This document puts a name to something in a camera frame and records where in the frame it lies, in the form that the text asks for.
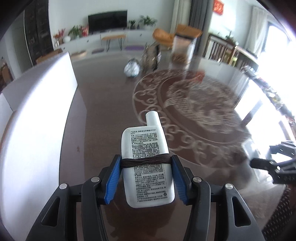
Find white lotion bottle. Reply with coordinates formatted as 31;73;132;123
120;111;175;208

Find white cardboard box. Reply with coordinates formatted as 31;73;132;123
1;53;78;240

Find wooden dining chair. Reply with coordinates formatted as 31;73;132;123
203;33;238;66

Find clear plastic food jar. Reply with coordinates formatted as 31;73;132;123
171;36;197;65

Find metal utensil rack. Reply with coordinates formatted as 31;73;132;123
141;42;162;72

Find bag of white balls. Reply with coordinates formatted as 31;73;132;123
124;58;140;78

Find orange lounge chair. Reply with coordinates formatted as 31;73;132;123
152;24;203;48

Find white tv cabinet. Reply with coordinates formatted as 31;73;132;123
54;30;154;54

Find potted green plant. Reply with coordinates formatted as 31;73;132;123
139;15;158;30

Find red flowers in vase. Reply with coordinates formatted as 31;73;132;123
53;28;65;45

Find small wooden bench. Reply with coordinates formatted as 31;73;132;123
101;34;126;52

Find black television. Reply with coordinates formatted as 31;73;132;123
88;10;127;33

